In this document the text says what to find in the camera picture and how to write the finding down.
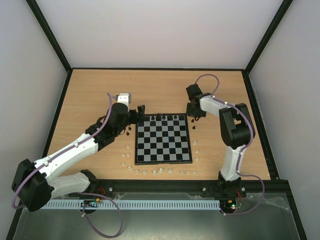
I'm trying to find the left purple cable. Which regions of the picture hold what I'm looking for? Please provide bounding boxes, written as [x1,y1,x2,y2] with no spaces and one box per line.
[11,92,124,238]

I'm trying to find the black cage frame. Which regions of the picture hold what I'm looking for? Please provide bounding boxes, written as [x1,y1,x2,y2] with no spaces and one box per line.
[0,0,320,240]

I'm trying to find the clear plastic sheet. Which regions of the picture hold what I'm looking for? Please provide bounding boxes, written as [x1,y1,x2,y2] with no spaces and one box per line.
[13,193,299,240]

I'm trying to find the white slotted cable duct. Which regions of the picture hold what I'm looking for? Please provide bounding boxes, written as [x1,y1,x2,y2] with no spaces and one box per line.
[42,199,221,211]

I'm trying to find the black aluminium rail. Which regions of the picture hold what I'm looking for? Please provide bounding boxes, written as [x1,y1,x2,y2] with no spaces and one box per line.
[87,179,293,199]

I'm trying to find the black and white chessboard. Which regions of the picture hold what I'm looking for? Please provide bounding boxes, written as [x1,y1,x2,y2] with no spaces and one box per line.
[134,113,193,166]

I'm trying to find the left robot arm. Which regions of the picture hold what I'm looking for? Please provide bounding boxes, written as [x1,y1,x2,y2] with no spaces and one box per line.
[11,102,145,212]

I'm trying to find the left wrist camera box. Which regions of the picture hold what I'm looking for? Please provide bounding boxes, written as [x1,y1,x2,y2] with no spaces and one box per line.
[116,92,132,105]

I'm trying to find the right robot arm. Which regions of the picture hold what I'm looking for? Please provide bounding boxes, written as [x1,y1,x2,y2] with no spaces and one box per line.
[186,83,256,196]

